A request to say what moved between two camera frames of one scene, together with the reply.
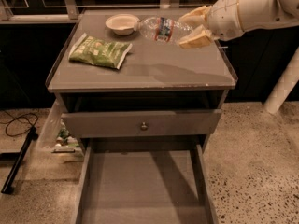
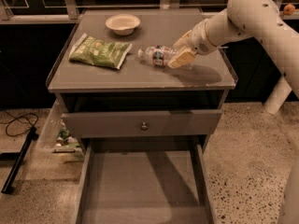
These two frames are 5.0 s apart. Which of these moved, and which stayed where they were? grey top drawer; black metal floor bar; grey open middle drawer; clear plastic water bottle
Moved: clear plastic water bottle
Stayed: grey open middle drawer; grey top drawer; black metal floor bar
